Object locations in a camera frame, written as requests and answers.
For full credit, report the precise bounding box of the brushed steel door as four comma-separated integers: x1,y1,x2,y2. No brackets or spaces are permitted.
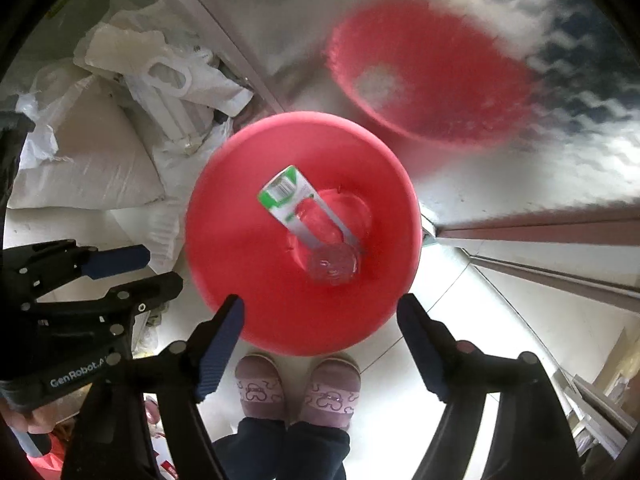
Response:
145,0,640,241

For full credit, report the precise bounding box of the large beige sack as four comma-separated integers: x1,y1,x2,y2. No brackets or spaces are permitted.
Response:
7,75,166,211

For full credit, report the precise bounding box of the white plastic bag with handle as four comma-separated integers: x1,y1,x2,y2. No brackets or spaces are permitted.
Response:
75,7,253,116

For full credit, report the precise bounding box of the person's left hand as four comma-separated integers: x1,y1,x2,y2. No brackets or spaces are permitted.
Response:
10,392,81,436

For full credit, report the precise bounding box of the purple slipper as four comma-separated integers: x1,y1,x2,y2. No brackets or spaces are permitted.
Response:
300,354,362,429
235,354,287,427

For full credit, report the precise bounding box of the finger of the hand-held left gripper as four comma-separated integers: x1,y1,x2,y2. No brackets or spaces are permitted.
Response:
0,241,151,307
34,272,184,322

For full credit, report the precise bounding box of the white woven bag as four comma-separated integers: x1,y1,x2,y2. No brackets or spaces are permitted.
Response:
150,120,236,273

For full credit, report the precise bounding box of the clear bottle with green label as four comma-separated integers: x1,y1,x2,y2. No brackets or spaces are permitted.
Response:
257,165,368,286

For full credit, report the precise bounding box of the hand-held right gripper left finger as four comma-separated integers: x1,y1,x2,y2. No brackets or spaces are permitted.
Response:
62,294,246,480

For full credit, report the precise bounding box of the stack of white boards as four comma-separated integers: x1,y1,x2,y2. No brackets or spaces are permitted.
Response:
550,330,640,461

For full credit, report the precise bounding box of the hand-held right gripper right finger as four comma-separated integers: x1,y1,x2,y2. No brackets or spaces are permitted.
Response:
397,293,583,480

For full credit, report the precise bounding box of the brown sliding door frame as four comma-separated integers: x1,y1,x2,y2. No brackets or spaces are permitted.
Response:
432,207,640,311

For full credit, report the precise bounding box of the pile of colourful packaging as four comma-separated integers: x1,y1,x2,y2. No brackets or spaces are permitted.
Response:
142,392,178,480

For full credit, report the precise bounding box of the red plastic bin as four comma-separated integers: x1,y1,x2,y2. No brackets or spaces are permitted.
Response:
185,111,423,358

